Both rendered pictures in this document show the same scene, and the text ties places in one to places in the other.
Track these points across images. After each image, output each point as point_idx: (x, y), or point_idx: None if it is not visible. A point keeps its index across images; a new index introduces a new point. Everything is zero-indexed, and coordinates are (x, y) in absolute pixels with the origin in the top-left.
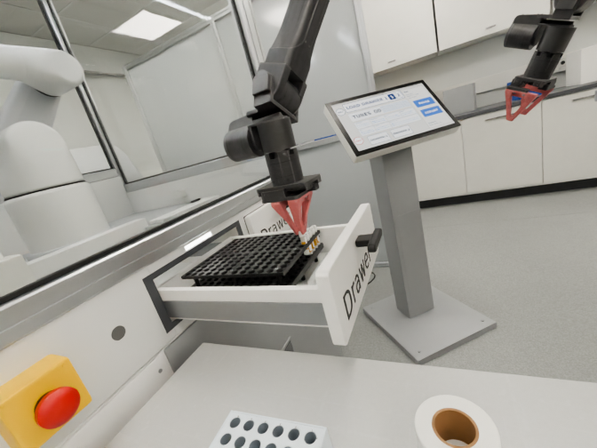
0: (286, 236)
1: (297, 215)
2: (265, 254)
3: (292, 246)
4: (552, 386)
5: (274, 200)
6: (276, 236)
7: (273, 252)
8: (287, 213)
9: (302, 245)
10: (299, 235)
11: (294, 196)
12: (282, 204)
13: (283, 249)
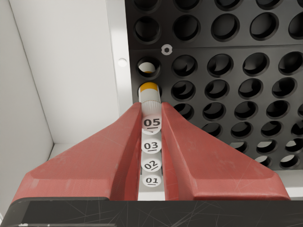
0: (247, 153)
1: (104, 133)
2: (290, 11)
3: (188, 74)
4: None
5: (239, 214)
6: (286, 153)
7: (260, 38)
8: (173, 152)
9: (149, 77)
10: (154, 106)
11: (15, 221)
12: (185, 187)
13: (216, 52)
